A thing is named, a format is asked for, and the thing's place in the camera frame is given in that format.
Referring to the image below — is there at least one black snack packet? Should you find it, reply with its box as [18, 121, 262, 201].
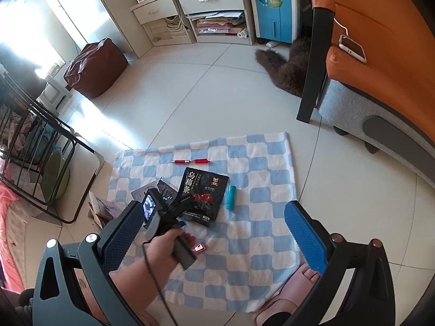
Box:
[178, 167, 229, 227]

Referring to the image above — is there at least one red pen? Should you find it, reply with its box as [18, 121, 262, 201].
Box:
[171, 158, 211, 165]

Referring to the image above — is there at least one white barcode packet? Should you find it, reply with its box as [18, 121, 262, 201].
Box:
[131, 181, 158, 202]

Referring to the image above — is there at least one person left forearm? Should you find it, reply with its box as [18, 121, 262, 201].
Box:
[111, 260, 158, 325]

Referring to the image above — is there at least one person left hand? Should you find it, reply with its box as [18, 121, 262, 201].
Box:
[145, 228, 184, 289]

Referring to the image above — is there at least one small dark foil packet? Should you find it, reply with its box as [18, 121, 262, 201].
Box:
[157, 179, 178, 205]

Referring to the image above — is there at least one pink cardboard box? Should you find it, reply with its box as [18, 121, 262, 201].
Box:
[88, 191, 122, 232]

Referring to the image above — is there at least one teal cylinder tube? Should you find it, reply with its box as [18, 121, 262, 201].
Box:
[226, 185, 237, 211]

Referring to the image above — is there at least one pink slipper foot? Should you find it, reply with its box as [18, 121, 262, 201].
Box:
[252, 264, 321, 326]

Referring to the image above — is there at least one blue white checkered cloth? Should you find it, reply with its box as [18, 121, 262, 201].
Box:
[108, 133, 302, 313]

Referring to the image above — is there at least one black metal rack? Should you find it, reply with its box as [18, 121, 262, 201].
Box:
[1, 66, 105, 224]

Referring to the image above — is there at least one dark brown storage bag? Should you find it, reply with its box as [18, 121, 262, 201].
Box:
[63, 38, 128, 99]

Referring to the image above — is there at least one white bedside cabinet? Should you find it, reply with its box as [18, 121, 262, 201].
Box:
[130, 0, 256, 46]

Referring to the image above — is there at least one blue white air cooler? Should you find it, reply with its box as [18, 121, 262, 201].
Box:
[251, 0, 301, 43]

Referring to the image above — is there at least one white smartphone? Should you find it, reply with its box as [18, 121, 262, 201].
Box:
[338, 35, 367, 63]

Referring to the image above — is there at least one black cable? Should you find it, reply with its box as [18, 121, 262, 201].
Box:
[141, 240, 181, 326]

